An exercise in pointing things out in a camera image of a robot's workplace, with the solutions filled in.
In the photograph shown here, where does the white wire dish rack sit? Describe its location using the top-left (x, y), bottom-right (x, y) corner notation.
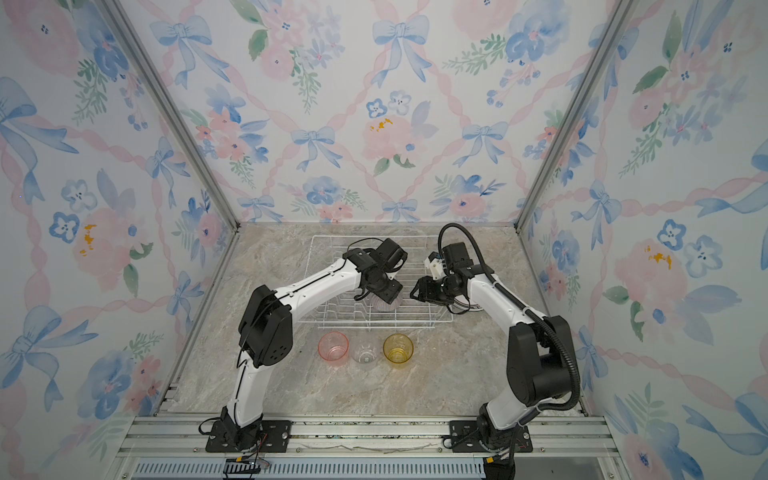
top-left (300, 235), bottom-right (454, 330)

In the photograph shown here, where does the aluminium frame post left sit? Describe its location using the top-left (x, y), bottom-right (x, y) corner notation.
top-left (96, 0), bottom-right (240, 232)

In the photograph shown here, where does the black corrugated cable conduit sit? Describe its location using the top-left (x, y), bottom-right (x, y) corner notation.
top-left (436, 222), bottom-right (582, 412)

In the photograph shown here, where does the pink plastic cup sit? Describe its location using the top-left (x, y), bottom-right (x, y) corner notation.
top-left (317, 331), bottom-right (350, 367)

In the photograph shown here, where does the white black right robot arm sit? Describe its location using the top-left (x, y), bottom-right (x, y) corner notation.
top-left (410, 242), bottom-right (581, 450)

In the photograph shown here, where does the clear plastic cup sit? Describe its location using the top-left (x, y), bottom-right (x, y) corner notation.
top-left (352, 341), bottom-right (379, 365)

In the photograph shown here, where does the aluminium frame post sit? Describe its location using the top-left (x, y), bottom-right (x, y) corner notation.
top-left (96, 0), bottom-right (240, 232)
top-left (514, 0), bottom-right (635, 236)

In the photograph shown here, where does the yellow plastic cup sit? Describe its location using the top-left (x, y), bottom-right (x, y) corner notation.
top-left (383, 333), bottom-right (414, 365)

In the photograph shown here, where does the aluminium frame post right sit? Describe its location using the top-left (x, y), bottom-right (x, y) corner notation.
top-left (514, 0), bottom-right (635, 236)

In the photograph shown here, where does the small white bowl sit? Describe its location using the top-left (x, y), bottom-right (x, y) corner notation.
top-left (370, 295), bottom-right (402, 313)

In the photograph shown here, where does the grey vent grille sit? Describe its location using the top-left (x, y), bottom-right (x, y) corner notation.
top-left (128, 457), bottom-right (486, 479)

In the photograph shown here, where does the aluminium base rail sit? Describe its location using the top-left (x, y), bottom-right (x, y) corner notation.
top-left (106, 414), bottom-right (629, 479)

